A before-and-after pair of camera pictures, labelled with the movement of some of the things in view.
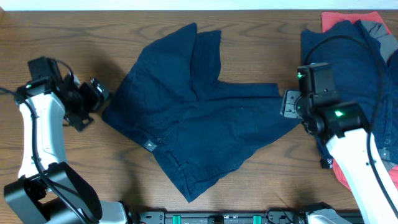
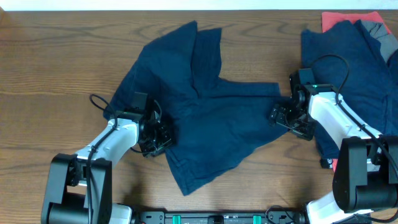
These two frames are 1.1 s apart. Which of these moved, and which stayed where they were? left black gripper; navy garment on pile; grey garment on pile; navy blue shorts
Moved: left black gripper
Stayed: navy garment on pile; grey garment on pile; navy blue shorts
